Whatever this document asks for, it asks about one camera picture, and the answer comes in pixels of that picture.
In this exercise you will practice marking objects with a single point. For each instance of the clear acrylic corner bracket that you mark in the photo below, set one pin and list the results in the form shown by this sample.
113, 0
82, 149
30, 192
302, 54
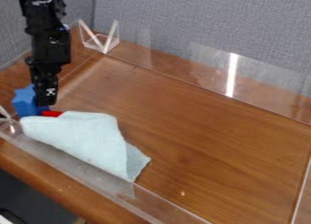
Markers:
102, 43

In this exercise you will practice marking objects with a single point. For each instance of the light blue cloth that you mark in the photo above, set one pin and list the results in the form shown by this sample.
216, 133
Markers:
90, 137

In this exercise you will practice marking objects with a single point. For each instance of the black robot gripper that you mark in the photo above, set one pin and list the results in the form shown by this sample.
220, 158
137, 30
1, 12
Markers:
52, 46

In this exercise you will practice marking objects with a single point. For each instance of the blue star foam block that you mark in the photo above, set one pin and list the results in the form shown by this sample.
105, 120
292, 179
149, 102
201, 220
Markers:
25, 103

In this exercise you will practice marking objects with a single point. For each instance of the red block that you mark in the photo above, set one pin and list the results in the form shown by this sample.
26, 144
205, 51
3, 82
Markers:
50, 113

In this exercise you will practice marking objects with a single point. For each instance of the clear acrylic left bracket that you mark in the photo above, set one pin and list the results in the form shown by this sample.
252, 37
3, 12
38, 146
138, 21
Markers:
6, 118

